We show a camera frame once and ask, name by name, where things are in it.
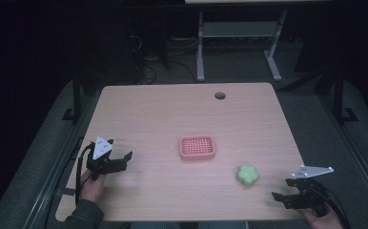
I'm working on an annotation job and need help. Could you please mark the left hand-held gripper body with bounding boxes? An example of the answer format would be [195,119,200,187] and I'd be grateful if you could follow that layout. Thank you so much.
[86,135,127,182]

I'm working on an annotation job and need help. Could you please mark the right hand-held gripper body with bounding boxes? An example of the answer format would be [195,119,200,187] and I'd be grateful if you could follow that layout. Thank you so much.
[285,164,335,219]

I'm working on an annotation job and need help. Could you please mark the green flower-shaped soap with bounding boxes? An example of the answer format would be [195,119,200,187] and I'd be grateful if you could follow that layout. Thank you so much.
[235,163,259,187]

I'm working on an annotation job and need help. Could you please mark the pink soap dish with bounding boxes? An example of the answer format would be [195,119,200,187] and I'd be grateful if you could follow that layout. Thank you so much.
[178,135,216,161]

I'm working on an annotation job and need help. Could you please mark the person's left hand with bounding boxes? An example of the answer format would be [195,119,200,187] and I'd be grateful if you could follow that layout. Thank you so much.
[79,169,108,204]

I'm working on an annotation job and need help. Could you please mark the person's right hand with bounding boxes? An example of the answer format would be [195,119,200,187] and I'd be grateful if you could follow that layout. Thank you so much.
[297,204,346,229]

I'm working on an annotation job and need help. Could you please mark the black metal stand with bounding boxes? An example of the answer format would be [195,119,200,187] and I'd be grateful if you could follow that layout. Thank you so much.
[332,63,359,125]
[61,56,85,124]

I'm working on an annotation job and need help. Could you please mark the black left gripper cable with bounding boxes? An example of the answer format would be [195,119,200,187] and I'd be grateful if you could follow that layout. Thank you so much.
[74,142,96,205]

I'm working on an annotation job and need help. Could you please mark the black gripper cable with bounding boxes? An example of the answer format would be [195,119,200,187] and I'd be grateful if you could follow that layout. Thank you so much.
[74,142,96,205]
[312,185,352,229]

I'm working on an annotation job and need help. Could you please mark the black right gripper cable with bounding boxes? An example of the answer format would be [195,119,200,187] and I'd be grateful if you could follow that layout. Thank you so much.
[312,185,352,229]

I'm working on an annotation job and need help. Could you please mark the grey metal rail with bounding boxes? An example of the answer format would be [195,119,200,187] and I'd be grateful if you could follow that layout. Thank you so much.
[21,94,94,229]
[317,94,368,208]

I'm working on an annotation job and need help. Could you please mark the black floor cables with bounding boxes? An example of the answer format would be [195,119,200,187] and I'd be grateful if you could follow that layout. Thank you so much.
[131,34,199,85]

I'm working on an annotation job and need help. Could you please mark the white metal desk frame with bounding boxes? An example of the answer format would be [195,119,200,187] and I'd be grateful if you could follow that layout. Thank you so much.
[185,0,333,83]

